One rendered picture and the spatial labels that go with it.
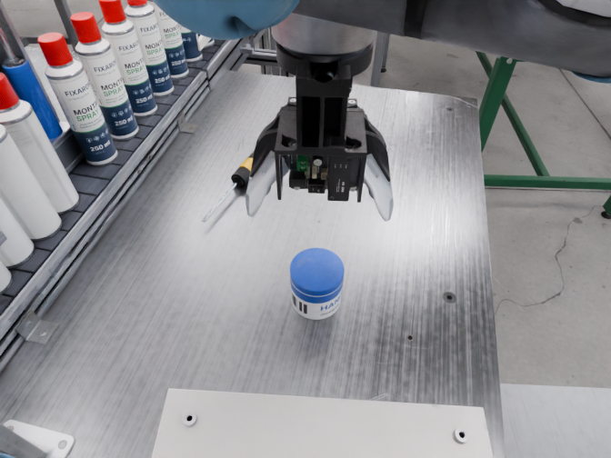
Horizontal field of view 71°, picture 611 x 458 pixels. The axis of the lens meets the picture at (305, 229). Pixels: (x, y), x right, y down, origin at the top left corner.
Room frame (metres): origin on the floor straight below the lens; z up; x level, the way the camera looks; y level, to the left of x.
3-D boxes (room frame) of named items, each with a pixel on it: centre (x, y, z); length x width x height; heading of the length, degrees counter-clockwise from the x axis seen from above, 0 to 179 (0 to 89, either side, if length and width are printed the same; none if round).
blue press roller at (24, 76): (0.56, 0.40, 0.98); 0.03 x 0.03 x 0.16
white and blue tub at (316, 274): (0.33, -0.01, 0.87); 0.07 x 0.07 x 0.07
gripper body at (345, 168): (0.30, -0.01, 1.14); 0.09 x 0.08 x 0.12; 177
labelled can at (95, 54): (0.66, 0.33, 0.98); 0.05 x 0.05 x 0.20
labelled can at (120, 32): (0.73, 0.31, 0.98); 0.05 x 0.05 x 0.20
